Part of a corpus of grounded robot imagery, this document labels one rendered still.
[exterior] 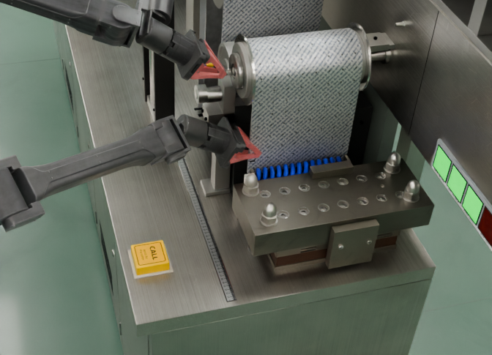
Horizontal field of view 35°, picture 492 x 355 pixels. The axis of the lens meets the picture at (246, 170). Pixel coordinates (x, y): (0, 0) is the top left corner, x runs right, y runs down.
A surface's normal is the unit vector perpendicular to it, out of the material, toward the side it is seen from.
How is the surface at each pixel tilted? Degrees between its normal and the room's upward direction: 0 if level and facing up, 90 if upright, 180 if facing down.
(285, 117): 90
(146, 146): 41
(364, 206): 0
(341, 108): 90
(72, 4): 28
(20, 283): 0
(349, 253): 90
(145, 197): 0
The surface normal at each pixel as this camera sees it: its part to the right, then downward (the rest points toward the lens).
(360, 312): 0.29, 0.63
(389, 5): -0.96, 0.14
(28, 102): 0.06, -0.76
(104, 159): 0.65, -0.40
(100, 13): 0.36, -0.34
